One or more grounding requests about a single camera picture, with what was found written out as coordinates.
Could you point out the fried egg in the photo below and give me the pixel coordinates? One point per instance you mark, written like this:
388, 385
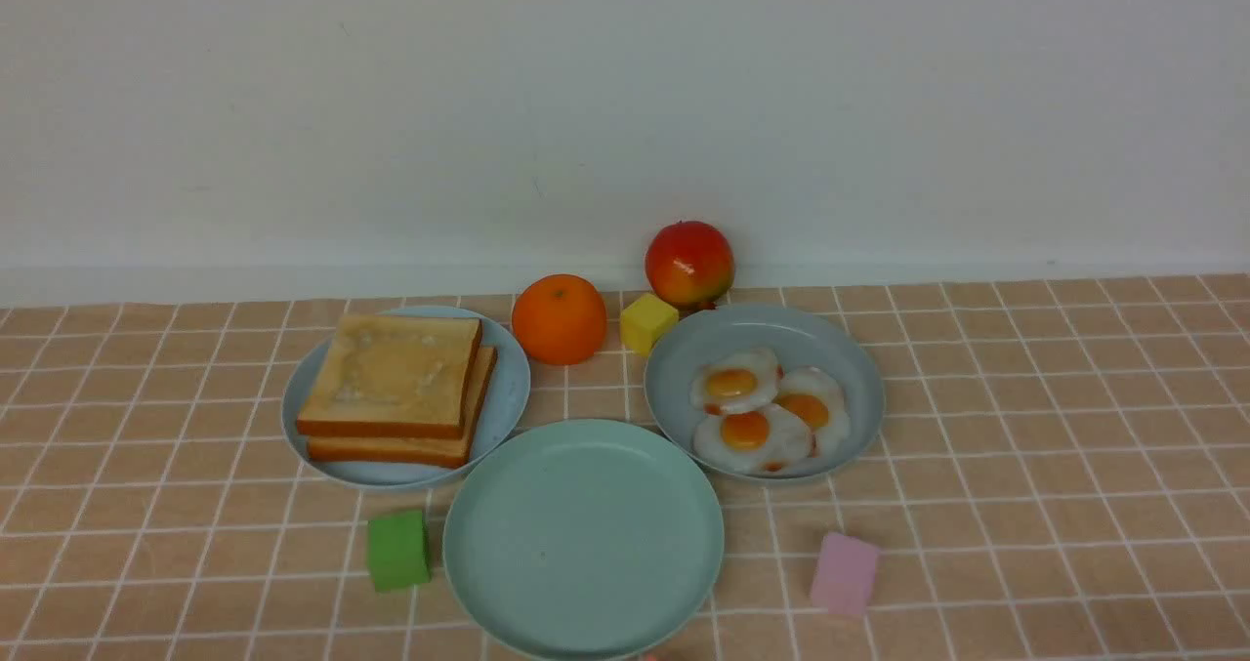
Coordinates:
738, 383
818, 400
761, 442

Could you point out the toast slice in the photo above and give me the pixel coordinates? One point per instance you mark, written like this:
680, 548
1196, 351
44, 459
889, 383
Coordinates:
450, 453
393, 376

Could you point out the yellow cube block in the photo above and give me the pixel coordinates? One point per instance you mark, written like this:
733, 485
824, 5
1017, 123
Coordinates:
645, 321

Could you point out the orange fruit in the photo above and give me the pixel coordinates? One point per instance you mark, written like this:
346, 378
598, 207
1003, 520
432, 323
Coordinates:
560, 319

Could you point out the red yellow apple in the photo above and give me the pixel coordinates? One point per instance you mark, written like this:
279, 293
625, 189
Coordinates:
690, 265

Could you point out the grey blue plate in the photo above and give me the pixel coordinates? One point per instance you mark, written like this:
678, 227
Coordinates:
798, 339

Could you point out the teal green plate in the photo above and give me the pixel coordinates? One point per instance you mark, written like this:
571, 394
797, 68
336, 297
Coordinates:
588, 539

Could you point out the green cube block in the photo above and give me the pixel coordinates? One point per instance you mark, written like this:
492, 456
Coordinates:
397, 552

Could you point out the pink cube block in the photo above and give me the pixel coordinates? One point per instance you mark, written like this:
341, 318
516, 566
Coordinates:
845, 575

